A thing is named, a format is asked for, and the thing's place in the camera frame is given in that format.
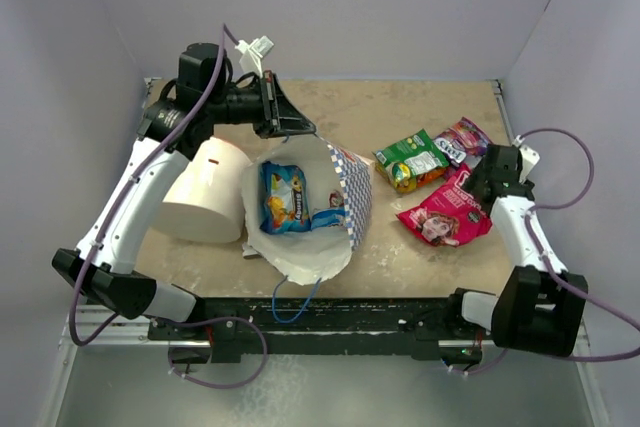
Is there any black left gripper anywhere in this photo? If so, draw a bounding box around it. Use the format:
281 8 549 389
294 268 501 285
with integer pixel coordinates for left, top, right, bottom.
207 70 316 139

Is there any purple Fox's berries bag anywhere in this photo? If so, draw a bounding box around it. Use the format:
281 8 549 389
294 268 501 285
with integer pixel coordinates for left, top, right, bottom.
433 117 491 168

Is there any pink snack bag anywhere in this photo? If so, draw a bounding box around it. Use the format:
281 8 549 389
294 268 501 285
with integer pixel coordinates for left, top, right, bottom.
396 165 492 247

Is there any green snack packet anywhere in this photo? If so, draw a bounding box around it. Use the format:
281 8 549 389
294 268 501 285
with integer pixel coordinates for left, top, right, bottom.
373 129 449 184

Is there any blue checkered paper bag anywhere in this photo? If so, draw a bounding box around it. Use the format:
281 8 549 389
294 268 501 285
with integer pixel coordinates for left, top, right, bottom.
240 135 373 291

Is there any blue snack bag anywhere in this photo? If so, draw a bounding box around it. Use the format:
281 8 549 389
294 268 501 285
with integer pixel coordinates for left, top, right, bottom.
261 162 311 235

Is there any red mints packet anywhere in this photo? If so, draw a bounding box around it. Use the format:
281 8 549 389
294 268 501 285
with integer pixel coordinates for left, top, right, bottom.
329 190 344 208

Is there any orange Fox's candy bag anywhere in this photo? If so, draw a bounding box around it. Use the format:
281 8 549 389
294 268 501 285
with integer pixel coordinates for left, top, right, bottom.
391 167 445 194

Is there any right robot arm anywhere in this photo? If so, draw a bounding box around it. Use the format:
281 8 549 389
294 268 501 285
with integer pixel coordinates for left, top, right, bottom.
444 144 588 358

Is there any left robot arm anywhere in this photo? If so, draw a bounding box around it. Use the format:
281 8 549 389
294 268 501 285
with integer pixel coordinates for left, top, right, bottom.
52 37 315 339

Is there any blue round-logo snack packet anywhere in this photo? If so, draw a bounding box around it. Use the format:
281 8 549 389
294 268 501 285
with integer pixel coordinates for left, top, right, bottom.
311 207 345 230

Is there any white paper roll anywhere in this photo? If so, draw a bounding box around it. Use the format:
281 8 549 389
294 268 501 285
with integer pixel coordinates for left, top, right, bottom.
152 137 251 244

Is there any small silver metal block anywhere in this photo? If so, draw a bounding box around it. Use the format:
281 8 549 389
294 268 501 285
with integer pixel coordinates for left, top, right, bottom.
242 243 260 259

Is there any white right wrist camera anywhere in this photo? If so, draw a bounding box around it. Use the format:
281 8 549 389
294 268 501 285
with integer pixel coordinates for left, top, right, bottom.
512 135 540 184

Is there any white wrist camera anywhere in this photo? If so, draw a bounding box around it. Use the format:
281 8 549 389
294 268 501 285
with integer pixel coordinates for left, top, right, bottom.
235 36 274 77
512 135 540 184

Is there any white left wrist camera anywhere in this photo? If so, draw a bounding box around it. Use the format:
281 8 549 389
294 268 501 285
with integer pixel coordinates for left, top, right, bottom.
235 36 274 77

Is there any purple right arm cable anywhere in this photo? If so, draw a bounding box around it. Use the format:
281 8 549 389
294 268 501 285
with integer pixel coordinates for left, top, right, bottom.
447 128 640 377

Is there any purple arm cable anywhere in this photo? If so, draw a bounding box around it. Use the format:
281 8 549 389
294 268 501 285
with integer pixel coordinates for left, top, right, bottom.
68 23 268 389
447 128 640 377

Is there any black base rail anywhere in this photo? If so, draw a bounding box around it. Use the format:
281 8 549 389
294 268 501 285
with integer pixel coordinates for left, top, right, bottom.
147 294 490 365

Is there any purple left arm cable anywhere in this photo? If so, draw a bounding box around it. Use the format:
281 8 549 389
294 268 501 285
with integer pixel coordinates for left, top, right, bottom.
68 23 268 389

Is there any aluminium frame rail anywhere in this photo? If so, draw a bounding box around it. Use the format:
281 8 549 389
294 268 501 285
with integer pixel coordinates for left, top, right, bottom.
76 306 150 346

